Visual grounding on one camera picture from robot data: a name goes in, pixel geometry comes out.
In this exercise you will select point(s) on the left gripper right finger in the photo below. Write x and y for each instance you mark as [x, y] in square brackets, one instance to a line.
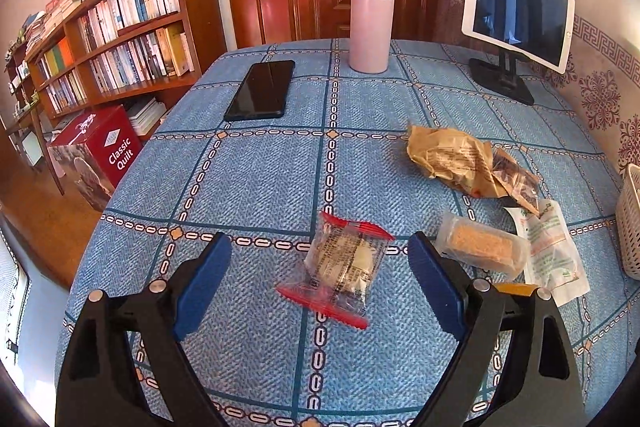
[513, 365]

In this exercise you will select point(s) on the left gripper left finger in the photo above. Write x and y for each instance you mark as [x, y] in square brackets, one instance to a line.
[98, 383]

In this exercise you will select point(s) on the white green printed pouch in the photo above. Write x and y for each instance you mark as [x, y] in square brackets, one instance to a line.
[554, 262]

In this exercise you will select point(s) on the clear brown biscuit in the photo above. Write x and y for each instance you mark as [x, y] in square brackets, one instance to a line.
[481, 246]

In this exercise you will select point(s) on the brown clear snack packet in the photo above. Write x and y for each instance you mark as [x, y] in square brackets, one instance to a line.
[519, 183]

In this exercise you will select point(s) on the red-edged clear snack packet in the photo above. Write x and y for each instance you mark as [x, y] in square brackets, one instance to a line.
[336, 274]

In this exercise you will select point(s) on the tan crinkled snack bag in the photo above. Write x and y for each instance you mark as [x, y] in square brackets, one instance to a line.
[456, 159]

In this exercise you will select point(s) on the orange jelly cup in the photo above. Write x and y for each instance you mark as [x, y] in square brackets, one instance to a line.
[516, 289]

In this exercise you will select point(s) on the white plastic basket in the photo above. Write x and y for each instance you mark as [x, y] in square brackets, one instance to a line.
[627, 215]

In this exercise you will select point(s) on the red Classic Quilt box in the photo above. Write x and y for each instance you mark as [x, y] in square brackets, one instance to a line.
[95, 150]

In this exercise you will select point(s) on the black tablet stand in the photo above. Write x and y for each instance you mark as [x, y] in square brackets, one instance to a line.
[502, 78]

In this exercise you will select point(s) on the blue patterned tablecloth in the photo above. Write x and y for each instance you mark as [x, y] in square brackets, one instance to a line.
[341, 147]

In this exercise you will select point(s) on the black smartphone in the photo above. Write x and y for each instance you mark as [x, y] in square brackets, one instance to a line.
[262, 93]

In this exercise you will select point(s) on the wooden bookshelf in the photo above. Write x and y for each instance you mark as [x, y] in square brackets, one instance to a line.
[107, 51]

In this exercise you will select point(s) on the white tablet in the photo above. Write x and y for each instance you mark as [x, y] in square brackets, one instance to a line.
[541, 30]

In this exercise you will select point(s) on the pink thermos bottle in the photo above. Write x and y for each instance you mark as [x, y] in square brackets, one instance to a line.
[370, 31]

